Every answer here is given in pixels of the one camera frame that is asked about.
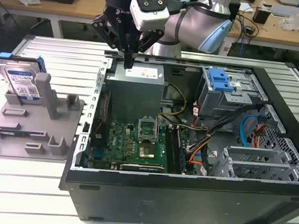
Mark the thick black camera cable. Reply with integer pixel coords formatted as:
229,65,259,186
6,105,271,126
169,0,211,17

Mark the grey power supply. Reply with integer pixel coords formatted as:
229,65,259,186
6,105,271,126
101,59,168,127

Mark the hard disk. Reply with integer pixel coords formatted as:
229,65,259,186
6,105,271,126
0,51,49,106

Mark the wooden desk with clutter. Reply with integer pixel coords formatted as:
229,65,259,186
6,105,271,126
224,0,299,61

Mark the grey metal disk bay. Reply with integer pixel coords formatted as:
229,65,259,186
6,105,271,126
219,144,299,184

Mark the yellow and black wire bundle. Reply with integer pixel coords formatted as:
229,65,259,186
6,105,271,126
159,83,190,119

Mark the black RAM slot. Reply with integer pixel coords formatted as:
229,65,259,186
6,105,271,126
162,125,180,173

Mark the blue wire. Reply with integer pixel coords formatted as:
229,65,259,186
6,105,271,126
237,112,262,149

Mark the graphics card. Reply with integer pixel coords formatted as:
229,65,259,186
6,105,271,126
112,160,165,176

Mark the wooden desk with white frame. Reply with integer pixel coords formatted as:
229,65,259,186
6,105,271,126
0,0,108,43

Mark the metal socket cover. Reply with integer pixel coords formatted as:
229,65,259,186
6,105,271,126
136,115,161,143

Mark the small black cube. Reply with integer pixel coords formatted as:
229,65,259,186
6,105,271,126
253,7,271,25

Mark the RAM stick with blue label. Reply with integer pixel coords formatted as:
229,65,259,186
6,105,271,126
0,129,36,140

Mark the orange wire with black plug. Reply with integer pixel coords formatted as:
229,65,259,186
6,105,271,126
251,122,267,151

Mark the CPU socket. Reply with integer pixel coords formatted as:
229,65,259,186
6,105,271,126
137,142,158,161

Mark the thin orange wire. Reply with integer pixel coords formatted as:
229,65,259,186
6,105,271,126
188,144,208,167

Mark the green RAM stick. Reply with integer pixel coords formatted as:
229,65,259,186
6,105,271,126
172,127,191,174

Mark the flat grey box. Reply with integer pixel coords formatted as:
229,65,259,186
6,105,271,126
269,3,299,19

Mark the grey parts rack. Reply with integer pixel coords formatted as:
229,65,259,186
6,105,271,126
0,68,88,165

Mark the grey optical drive cage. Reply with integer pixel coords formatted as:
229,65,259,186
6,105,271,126
194,66,272,137

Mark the black PC case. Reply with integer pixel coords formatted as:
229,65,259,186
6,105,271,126
55,46,299,224

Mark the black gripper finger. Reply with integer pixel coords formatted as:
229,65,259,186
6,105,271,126
128,27,165,72
88,13,134,69

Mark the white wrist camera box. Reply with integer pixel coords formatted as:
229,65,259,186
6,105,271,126
127,0,172,34

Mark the blue plastic drive latch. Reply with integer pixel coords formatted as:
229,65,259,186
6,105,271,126
206,67,236,94

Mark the green motherboard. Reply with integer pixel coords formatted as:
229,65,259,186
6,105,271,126
88,116,199,179

